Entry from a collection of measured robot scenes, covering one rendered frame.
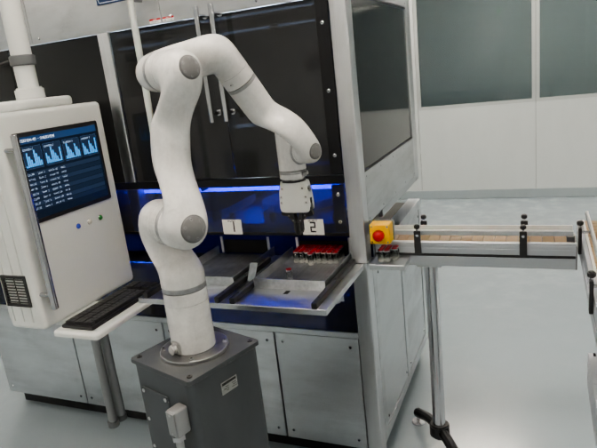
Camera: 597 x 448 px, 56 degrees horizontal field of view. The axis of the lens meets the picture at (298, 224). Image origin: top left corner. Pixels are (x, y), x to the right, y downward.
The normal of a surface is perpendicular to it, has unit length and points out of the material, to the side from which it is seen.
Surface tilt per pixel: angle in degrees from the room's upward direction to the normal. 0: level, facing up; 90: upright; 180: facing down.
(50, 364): 90
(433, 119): 90
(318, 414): 90
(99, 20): 90
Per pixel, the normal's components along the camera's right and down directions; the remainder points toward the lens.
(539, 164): -0.38, 0.28
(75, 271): 0.92, 0.00
